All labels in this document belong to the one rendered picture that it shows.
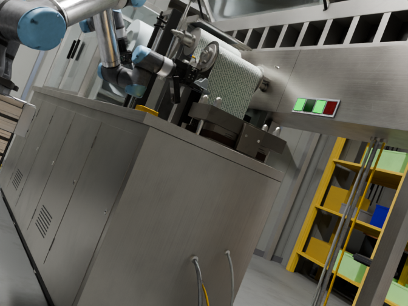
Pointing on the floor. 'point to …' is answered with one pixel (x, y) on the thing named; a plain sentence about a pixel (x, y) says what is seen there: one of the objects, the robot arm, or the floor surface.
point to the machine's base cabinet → (129, 210)
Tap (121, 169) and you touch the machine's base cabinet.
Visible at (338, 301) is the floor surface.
